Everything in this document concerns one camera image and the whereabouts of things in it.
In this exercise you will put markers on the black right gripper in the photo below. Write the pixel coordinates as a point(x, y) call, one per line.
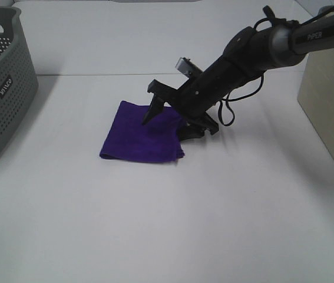
point(192, 99)

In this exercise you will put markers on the purple towel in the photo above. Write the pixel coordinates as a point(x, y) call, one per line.
point(155, 142)

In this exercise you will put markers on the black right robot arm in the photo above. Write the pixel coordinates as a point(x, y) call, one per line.
point(247, 56)

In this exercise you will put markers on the beige bin with grey rim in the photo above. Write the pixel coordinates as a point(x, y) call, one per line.
point(316, 95)

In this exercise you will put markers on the grey perforated laundry basket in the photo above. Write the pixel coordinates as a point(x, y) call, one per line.
point(18, 80)

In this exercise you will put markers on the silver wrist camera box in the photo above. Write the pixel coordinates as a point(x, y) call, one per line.
point(187, 68)

